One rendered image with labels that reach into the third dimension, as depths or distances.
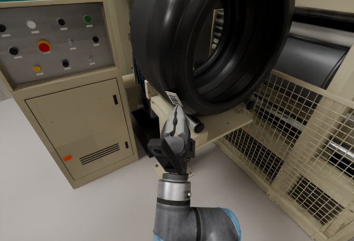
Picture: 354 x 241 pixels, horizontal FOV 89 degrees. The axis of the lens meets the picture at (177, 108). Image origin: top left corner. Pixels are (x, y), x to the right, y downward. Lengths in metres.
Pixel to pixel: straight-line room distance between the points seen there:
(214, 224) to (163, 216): 0.13
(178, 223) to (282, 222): 1.18
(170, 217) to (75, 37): 0.96
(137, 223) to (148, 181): 0.32
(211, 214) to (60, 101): 0.98
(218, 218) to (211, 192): 1.01
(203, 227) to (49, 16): 1.06
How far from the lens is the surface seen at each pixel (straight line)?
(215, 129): 0.82
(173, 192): 0.49
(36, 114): 1.25
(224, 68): 0.95
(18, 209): 1.87
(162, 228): 0.51
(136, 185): 1.60
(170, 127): 0.53
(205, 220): 0.54
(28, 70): 1.19
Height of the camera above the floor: 1.36
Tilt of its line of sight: 37 degrees down
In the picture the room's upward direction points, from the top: straight up
